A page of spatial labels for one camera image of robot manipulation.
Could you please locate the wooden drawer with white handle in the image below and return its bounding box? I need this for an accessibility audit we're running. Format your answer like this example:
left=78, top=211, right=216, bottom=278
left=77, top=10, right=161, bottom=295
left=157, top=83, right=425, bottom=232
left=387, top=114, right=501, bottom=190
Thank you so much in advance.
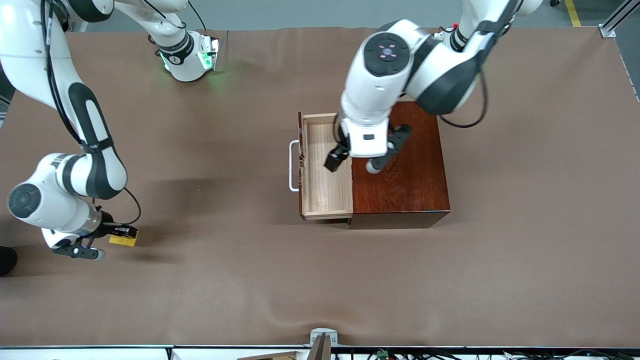
left=289, top=111, right=355, bottom=222

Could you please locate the dark brown wooden cabinet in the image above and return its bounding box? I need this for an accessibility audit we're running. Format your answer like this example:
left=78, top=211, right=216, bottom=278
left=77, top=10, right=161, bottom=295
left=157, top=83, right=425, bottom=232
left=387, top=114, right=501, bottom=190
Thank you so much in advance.
left=348, top=100, right=451, bottom=230

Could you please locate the brown table cloth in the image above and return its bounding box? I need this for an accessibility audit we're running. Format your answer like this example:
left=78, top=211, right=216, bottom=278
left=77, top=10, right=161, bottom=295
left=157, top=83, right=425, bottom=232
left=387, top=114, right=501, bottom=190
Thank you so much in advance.
left=0, top=26, right=640, bottom=349

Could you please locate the white table frame rail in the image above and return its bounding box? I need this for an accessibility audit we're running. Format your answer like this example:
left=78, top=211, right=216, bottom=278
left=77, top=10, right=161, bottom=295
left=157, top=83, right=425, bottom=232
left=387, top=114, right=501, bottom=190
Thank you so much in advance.
left=0, top=344, right=640, bottom=360

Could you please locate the grey metal clamp bracket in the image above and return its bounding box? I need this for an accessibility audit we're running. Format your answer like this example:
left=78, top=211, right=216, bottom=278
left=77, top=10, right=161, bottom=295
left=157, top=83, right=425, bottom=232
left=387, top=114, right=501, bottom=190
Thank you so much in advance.
left=306, top=327, right=339, bottom=360

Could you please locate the black base cable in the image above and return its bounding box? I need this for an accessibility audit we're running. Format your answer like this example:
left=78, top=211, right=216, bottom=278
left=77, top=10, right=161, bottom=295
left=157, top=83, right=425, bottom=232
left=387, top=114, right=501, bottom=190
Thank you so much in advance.
left=186, top=1, right=207, bottom=32

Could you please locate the black cable bundle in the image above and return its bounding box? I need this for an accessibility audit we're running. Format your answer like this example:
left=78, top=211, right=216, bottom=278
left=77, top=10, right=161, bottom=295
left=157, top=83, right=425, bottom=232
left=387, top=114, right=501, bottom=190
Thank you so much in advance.
left=334, top=348, right=640, bottom=360

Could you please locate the aluminium profile with corner bracket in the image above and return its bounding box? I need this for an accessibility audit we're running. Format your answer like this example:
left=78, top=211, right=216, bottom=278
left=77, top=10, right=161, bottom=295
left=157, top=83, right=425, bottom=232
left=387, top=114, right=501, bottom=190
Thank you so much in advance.
left=600, top=0, right=640, bottom=39

